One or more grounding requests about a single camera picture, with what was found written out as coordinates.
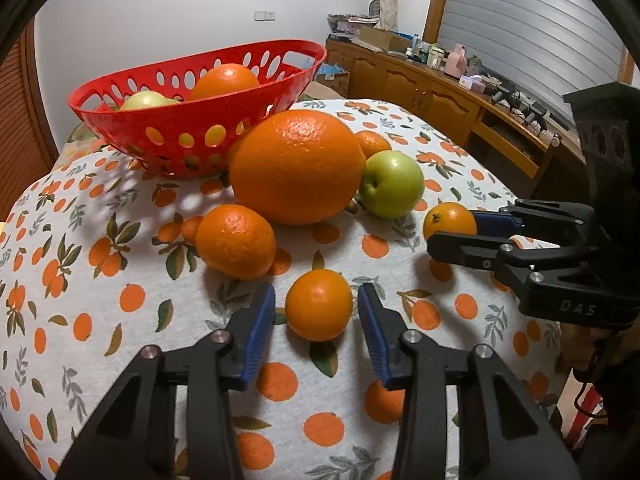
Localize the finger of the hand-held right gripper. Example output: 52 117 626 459
470 199 598 248
426 231 601 295

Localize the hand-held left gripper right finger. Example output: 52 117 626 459
357 282 583 480

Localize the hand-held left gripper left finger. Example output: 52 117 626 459
57 282 277 480

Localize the small mandarin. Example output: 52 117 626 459
423 202 478 242
195 204 277 281
285 268 354 343
354 130 393 160

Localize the green apple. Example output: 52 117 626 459
359 150 426 219
119 91 181 111

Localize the large orange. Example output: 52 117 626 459
229 109 367 226
188 63 262 102

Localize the red perforated plastic basket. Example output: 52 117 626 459
68 39 328 179

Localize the person's right hand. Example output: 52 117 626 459
560 322 608 376

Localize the orange-print white tablecloth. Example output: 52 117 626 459
0 99 566 480

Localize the wooden sideboard cabinet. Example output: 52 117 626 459
325 35 586 186

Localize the pink bottle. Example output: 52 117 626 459
446 44 469 78

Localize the grey window blind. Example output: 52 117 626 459
432 0 631 126

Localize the open cardboard box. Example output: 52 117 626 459
357 26 411 53

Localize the cardboard box with blue bags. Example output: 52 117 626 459
315 62 351 96

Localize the stack of papers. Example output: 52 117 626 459
327 12 381 36

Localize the floral blanket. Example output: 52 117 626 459
52 122 108 161

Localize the brown slatted wooden wardrobe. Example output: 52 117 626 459
0 20 58 221

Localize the wooden window frame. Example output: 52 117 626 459
422 0 453 43

